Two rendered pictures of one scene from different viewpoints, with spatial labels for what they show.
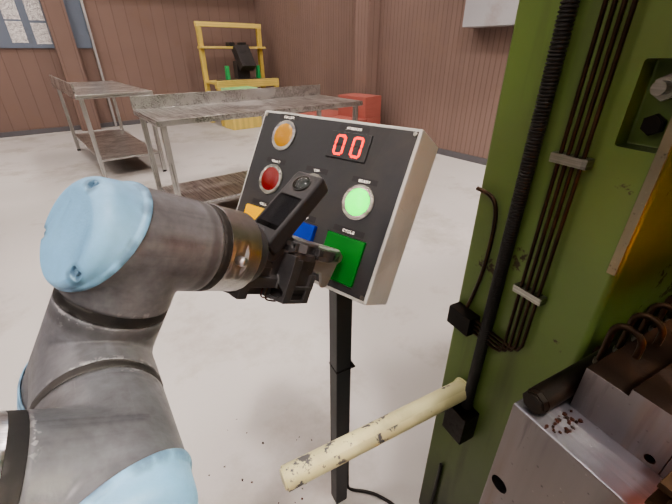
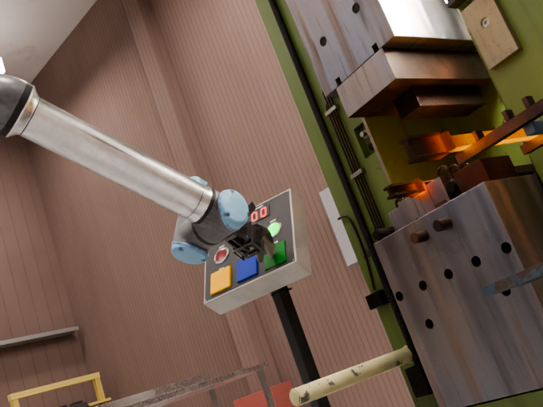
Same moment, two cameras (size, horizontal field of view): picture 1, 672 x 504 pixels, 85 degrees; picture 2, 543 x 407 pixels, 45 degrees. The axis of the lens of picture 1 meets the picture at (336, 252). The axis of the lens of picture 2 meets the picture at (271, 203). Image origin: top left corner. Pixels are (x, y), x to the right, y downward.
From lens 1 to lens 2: 1.52 m
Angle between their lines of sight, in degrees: 45
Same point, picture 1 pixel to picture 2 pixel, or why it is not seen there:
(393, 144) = (279, 200)
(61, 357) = not seen: hidden behind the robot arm
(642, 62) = (353, 131)
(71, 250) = not seen: hidden behind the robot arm
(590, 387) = (393, 219)
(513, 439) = (384, 261)
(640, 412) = (404, 207)
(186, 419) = not seen: outside the picture
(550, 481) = (399, 256)
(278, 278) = (247, 236)
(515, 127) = (335, 180)
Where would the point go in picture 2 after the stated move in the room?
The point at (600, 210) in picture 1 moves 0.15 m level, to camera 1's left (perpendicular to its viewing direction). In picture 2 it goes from (378, 182) to (332, 197)
